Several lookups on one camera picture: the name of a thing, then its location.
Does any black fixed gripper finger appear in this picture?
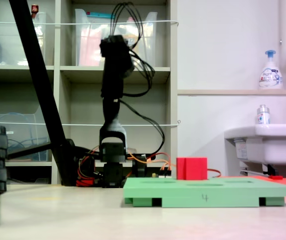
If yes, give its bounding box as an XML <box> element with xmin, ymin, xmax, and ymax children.
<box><xmin>123</xmin><ymin>55</ymin><xmax>135</xmax><ymax>79</ymax></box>

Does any red cross columnar block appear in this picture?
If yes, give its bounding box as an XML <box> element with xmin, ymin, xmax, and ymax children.
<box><xmin>176</xmin><ymin>156</ymin><xmax>208</xmax><ymax>181</ymax></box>

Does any pink flat pack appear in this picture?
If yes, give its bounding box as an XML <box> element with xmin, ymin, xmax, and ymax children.
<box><xmin>78</xmin><ymin>26</ymin><xmax>102</xmax><ymax>67</ymax></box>

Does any clear bin with bottles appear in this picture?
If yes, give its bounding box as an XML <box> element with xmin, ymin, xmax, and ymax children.
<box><xmin>74</xmin><ymin>8</ymin><xmax>159</xmax><ymax>68</ymax></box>

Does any yellow labelled bottle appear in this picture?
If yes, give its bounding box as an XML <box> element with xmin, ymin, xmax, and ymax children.
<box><xmin>125</xmin><ymin>16</ymin><xmax>140</xmax><ymax>67</ymax></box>

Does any clear pouch teal strip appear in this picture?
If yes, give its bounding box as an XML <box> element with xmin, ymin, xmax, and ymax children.
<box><xmin>86</xmin><ymin>11</ymin><xmax>116</xmax><ymax>26</ymax></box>

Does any beige shelf unit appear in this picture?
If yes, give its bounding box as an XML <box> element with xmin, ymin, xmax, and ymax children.
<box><xmin>0</xmin><ymin>0</ymin><xmax>179</xmax><ymax>186</ymax></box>

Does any brown bottle red cap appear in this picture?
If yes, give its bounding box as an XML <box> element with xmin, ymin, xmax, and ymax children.
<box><xmin>31</xmin><ymin>3</ymin><xmax>40</xmax><ymax>20</ymax></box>

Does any clear plastic storage bin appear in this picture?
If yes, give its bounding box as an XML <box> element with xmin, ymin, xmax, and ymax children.
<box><xmin>0</xmin><ymin>11</ymin><xmax>47</xmax><ymax>67</ymax></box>

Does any green shape sorting board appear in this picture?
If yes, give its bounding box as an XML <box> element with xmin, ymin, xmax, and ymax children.
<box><xmin>123</xmin><ymin>177</ymin><xmax>286</xmax><ymax>209</ymax></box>

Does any white foam soap bottle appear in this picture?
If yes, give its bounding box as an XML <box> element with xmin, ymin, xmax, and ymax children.
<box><xmin>258</xmin><ymin>49</ymin><xmax>284</xmax><ymax>90</ymax></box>

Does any small clear bottle silver cap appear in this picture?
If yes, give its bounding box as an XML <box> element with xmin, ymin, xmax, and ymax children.
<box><xmin>255</xmin><ymin>104</ymin><xmax>271</xmax><ymax>125</ymax></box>

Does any white sink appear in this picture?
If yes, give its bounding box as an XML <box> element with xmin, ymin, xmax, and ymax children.
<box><xmin>223</xmin><ymin>123</ymin><xmax>286</xmax><ymax>166</ymax></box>

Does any black forearm cable bundle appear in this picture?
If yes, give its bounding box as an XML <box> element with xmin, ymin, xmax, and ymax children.
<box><xmin>128</xmin><ymin>48</ymin><xmax>156</xmax><ymax>98</ymax></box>

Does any black gripper cable bundle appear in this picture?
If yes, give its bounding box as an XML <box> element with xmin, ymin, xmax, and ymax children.
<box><xmin>110</xmin><ymin>1</ymin><xmax>144</xmax><ymax>49</ymax></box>

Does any white cord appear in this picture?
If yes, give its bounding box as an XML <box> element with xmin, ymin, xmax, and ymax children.
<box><xmin>0</xmin><ymin>120</ymin><xmax>181</xmax><ymax>127</ymax></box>
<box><xmin>0</xmin><ymin>20</ymin><xmax>179</xmax><ymax>27</ymax></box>

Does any long thin black cable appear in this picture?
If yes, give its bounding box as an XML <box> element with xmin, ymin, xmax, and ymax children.
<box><xmin>119</xmin><ymin>99</ymin><xmax>165</xmax><ymax>161</ymax></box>

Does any beige wall ledge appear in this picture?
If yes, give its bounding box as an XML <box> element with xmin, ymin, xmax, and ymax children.
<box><xmin>177</xmin><ymin>88</ymin><xmax>286</xmax><ymax>96</ymax></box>

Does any red printed mount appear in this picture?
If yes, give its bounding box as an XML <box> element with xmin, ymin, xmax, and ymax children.
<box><xmin>76</xmin><ymin>175</ymin><xmax>95</xmax><ymax>187</ymax></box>

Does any clear bin with cables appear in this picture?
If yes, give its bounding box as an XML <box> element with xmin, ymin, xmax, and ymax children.
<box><xmin>0</xmin><ymin>106</ymin><xmax>53</xmax><ymax>162</ymax></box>

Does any thin orange wire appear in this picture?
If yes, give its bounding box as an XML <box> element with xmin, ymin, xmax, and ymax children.
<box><xmin>126</xmin><ymin>147</ymin><xmax>222</xmax><ymax>179</ymax></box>

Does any blue cable coil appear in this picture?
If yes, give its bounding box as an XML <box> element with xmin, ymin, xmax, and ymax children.
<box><xmin>0</xmin><ymin>112</ymin><xmax>51</xmax><ymax>161</ymax></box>

